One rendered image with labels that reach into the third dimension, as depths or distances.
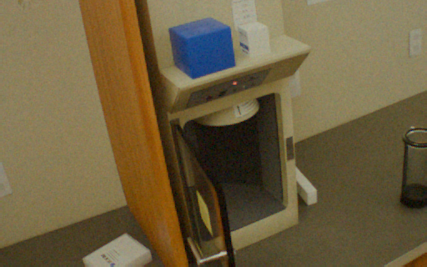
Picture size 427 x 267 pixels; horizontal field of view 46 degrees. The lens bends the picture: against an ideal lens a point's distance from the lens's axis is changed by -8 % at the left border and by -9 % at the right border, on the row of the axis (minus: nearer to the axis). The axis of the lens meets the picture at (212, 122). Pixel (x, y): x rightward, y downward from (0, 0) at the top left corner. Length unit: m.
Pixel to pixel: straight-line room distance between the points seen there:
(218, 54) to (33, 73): 0.65
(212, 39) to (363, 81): 1.11
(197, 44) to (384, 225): 0.79
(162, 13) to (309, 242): 0.75
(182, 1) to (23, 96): 0.63
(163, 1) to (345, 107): 1.12
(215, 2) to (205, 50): 0.15
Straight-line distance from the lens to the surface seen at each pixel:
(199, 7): 1.18
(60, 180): 1.71
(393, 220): 1.58
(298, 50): 1.19
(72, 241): 1.68
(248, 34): 1.15
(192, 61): 1.08
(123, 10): 1.02
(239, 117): 1.32
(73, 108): 1.62
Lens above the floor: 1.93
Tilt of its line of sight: 27 degrees down
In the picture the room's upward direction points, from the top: 9 degrees counter-clockwise
